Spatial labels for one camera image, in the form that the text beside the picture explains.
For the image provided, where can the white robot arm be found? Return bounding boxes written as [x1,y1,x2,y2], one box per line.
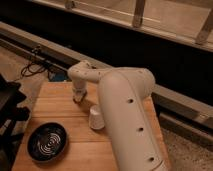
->
[67,60,168,171]

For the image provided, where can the blue box on floor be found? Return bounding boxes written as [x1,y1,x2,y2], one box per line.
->
[50,74,68,82]

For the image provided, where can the white paper cup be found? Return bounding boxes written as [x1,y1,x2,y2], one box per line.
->
[89,105,105,130]

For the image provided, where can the dark patterned bowl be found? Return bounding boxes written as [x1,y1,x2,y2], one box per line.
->
[27,122,67,162]

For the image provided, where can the black tripod stand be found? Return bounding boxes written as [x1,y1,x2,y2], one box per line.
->
[0,74,30,171]

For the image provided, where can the black cables on floor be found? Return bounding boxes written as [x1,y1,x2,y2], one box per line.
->
[20,46,54,78]

